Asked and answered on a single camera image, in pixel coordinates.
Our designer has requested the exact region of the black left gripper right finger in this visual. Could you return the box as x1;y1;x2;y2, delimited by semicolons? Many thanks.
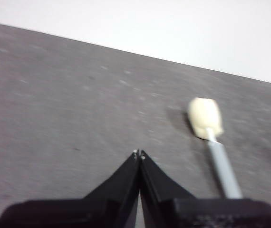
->
139;149;271;228

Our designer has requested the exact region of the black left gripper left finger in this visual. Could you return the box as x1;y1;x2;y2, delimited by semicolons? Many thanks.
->
0;149;140;228

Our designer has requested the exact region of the grey-handled cream sponge cup brush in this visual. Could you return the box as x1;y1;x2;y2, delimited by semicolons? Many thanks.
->
187;96;243;200

